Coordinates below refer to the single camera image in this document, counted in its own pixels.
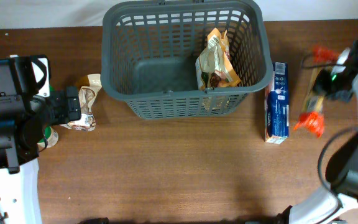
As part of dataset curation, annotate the beige brown snack pouch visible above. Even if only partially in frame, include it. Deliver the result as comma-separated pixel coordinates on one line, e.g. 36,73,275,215
62,73,102,132

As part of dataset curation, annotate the grey plastic basket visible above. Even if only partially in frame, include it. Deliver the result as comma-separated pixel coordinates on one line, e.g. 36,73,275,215
101,0,273,119

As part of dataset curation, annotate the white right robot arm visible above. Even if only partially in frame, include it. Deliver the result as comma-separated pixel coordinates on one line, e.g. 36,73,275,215
271,39,358,224

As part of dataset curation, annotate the blue tissue pack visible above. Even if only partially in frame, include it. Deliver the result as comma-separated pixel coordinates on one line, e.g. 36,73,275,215
264,62,289,144

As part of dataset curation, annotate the green white cup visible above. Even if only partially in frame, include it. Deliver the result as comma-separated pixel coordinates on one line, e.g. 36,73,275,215
38,126,58,149

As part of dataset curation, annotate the beige coffee pouch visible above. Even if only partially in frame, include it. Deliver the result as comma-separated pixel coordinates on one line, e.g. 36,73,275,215
195,28,241,90

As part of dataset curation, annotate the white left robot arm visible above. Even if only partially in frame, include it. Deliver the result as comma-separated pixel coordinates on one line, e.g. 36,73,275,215
0,55,81,223

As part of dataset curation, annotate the orange spaghetti pack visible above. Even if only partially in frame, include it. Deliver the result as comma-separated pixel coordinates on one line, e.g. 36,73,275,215
294,46,339,138

